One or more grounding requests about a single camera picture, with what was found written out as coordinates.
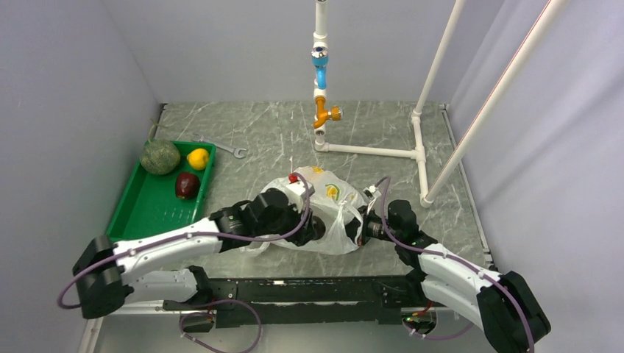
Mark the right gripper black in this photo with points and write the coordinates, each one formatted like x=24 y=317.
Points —
x=366 y=217

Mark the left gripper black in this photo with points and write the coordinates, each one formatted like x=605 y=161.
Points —
x=307 y=232

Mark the white plastic bag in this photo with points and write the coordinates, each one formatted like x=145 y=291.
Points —
x=336 y=203

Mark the dark red fake fruit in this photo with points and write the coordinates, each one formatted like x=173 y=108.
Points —
x=187 y=185

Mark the yellow fake lemon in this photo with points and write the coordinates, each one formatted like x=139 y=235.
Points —
x=198 y=159

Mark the green fake melon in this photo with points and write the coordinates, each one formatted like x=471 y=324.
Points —
x=159 y=157

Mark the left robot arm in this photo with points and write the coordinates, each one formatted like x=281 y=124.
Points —
x=110 y=274

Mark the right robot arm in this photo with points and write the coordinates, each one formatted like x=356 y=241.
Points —
x=501 y=305

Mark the orange pipe valve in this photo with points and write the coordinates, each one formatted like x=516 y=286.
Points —
x=324 y=114

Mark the silver wrench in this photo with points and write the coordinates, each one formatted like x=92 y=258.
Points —
x=237 y=152

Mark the green plastic tray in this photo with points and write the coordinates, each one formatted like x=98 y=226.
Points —
x=148 y=205

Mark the blue pipe valve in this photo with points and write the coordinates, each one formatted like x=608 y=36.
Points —
x=320 y=58

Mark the white diagonal pole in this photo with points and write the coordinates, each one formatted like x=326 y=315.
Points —
x=538 y=29

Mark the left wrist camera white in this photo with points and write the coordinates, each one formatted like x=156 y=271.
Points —
x=298 y=190

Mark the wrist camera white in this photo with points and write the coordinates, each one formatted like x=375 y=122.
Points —
x=298 y=190
x=374 y=192

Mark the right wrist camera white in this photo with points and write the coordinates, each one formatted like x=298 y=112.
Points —
x=374 y=192

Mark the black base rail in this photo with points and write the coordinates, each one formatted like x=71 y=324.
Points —
x=379 y=299

